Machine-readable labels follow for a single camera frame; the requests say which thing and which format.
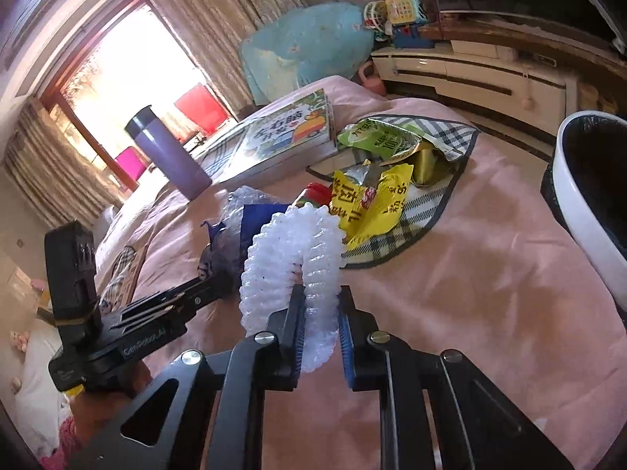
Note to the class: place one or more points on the yellow snack packet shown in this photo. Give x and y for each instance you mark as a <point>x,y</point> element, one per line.
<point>372,205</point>

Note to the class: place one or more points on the white bedding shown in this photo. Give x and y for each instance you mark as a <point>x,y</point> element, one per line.
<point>39,391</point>

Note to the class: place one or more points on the gold foil wrapper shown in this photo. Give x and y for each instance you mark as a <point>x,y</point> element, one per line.
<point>431,166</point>

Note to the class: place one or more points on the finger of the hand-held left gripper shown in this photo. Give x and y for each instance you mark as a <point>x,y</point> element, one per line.
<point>171,301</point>

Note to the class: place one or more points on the white foam net sleeve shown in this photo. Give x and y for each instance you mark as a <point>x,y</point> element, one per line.
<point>274,245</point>

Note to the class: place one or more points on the blue plastic bag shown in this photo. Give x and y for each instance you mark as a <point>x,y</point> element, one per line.
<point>235,235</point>

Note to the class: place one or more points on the children's picture book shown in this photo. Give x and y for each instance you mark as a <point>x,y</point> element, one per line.
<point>279,132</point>

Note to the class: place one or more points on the pink kettlebell toy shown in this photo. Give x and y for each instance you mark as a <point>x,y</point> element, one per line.
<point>372,78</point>

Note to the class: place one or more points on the beige patterned curtain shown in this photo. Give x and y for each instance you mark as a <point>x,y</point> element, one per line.
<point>220,14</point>
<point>59,171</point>

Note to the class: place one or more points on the blue toy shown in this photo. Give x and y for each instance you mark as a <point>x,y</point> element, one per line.
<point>411,36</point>

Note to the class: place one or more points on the green snack packet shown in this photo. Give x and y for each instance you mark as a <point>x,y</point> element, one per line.
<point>387,139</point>

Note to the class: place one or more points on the person's left hand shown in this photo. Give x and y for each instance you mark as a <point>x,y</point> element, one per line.
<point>108,406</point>

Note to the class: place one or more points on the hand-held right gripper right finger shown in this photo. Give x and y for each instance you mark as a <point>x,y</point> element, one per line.
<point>345,347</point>

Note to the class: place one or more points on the white trash bin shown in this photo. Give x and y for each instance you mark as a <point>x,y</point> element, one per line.
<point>578,196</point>

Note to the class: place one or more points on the red and white carton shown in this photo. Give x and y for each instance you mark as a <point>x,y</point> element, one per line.
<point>313,195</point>

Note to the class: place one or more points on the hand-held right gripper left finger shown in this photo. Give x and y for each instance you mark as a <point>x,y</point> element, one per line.
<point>296,347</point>

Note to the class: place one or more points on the magenta chair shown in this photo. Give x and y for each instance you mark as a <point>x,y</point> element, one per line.
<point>131,164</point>

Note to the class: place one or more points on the white basket toy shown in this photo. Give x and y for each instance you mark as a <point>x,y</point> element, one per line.
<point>376,14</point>

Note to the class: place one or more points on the purple thermos bottle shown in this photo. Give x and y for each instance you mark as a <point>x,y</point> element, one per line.
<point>166,156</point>

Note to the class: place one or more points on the light blue covered bundle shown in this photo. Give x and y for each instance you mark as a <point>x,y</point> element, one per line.
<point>303,49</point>

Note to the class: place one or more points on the red chair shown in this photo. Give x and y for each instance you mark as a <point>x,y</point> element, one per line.
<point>201,107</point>

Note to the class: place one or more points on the white tv stand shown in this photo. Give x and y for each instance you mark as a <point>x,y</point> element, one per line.
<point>465,73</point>

